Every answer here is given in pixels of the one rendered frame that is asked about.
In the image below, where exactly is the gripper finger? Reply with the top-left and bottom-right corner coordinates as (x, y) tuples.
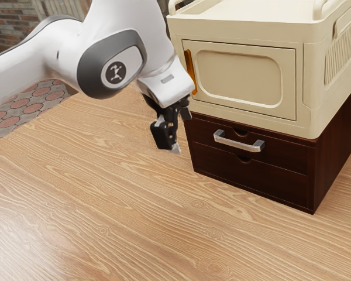
(149, 114), (183, 155)
(178, 105), (193, 121)

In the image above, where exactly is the cream box with lid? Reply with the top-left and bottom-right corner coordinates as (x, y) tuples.
(166, 0), (351, 140)

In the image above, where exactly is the dark brown drawer cabinet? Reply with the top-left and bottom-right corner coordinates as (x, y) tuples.
(183, 83), (351, 215)

